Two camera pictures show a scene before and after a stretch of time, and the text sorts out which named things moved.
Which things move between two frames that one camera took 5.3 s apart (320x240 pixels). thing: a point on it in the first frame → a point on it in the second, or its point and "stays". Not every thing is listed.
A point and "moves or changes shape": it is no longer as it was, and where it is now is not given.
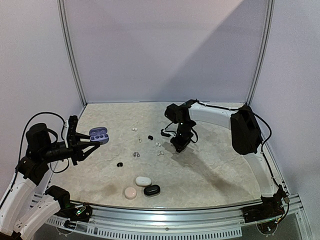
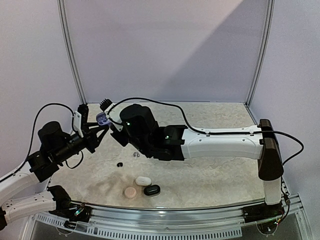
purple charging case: (99, 134) moves or changes shape
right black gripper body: (180, 144) → (117, 136)
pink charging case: (130, 193) stays
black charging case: (151, 191) stays
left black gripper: (77, 151) → (89, 134)
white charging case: (143, 181) stays
